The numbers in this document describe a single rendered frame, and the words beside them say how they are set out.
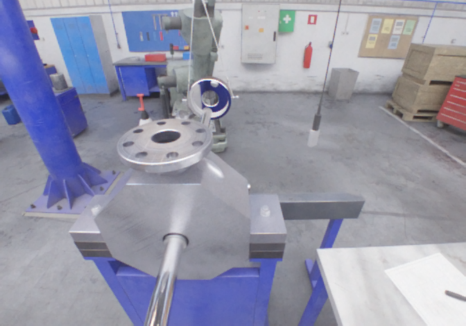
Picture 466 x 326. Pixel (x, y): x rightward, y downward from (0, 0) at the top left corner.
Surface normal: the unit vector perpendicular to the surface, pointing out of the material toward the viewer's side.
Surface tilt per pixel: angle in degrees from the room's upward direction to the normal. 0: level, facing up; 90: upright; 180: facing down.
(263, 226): 0
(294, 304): 0
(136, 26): 90
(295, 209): 90
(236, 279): 90
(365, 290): 0
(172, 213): 90
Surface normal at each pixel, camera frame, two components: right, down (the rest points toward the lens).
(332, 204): 0.00, 0.53
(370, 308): 0.00, -0.85
